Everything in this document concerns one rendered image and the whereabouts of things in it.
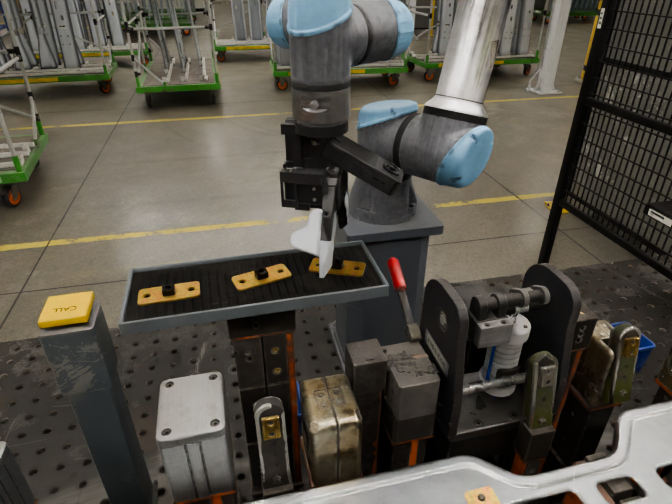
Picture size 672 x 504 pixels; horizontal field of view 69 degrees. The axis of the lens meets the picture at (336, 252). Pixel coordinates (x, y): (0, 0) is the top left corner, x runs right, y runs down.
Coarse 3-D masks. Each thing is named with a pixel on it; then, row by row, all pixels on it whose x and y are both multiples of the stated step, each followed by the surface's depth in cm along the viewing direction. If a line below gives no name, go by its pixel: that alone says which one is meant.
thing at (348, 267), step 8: (312, 264) 76; (336, 264) 74; (344, 264) 76; (352, 264) 76; (360, 264) 76; (328, 272) 74; (336, 272) 74; (344, 272) 74; (352, 272) 74; (360, 272) 74
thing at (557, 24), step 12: (564, 0) 618; (552, 12) 635; (564, 12) 625; (552, 24) 638; (564, 24) 633; (552, 36) 640; (552, 48) 646; (552, 60) 654; (540, 72) 673; (552, 72) 663; (540, 84) 675; (552, 84) 672
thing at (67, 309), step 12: (48, 300) 68; (60, 300) 68; (72, 300) 68; (84, 300) 68; (48, 312) 66; (60, 312) 66; (72, 312) 66; (84, 312) 66; (48, 324) 65; (60, 324) 65
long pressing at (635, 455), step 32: (640, 416) 71; (640, 448) 66; (352, 480) 62; (384, 480) 62; (416, 480) 62; (448, 480) 62; (480, 480) 62; (512, 480) 62; (544, 480) 62; (576, 480) 62; (608, 480) 62; (640, 480) 62
